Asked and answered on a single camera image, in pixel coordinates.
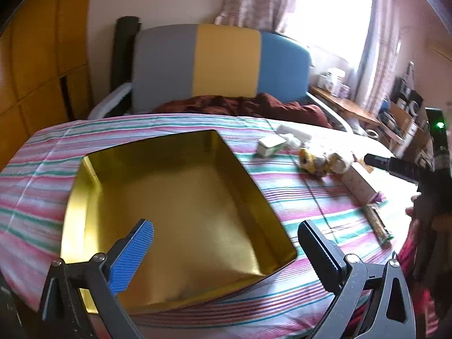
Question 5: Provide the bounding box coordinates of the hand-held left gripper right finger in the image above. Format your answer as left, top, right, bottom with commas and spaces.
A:
297, 220, 416, 339

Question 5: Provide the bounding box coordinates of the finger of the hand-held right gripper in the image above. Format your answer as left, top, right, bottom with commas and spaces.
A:
364, 153, 424, 185

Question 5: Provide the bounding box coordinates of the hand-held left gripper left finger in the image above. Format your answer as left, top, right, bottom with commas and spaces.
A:
39, 219, 156, 339

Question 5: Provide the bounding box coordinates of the gold metal tin box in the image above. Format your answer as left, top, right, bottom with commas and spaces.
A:
60, 129, 297, 318

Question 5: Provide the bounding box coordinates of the yellow sponge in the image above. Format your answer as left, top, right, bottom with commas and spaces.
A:
298, 147, 318, 174

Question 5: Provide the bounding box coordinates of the person's right hand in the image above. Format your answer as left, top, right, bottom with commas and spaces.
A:
405, 206, 421, 232

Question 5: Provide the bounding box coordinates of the pink long box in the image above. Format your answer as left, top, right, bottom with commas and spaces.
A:
340, 168, 380, 205

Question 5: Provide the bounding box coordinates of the cluttered shelf unit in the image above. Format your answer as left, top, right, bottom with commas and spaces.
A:
378, 64, 431, 156

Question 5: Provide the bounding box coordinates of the clear plastic bag bundle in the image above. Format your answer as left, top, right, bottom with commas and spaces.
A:
314, 148, 355, 176

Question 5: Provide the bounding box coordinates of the yellow green snack packet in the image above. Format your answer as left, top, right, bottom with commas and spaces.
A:
364, 203, 394, 248

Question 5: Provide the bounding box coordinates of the wooden desk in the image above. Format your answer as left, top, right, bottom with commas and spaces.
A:
309, 85, 382, 128

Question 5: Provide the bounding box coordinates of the striped tablecloth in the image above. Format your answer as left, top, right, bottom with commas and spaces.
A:
0, 113, 410, 339

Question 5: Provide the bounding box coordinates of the white foam block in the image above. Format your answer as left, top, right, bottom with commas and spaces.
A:
275, 123, 311, 141

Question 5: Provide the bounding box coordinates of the person's red clothing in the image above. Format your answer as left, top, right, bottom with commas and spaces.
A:
397, 219, 452, 339

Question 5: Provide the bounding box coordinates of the small white carton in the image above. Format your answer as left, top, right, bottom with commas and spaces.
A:
257, 136, 286, 158

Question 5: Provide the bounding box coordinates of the dark red blanket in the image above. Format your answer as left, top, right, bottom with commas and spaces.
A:
152, 92, 334, 129

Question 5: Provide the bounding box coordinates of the grey yellow blue chair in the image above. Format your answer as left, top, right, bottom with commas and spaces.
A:
86, 24, 354, 133

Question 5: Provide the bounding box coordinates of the black upright panel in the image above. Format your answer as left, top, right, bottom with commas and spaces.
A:
110, 16, 142, 94

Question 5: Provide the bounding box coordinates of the wooden wardrobe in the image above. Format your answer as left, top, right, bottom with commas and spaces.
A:
0, 0, 94, 170

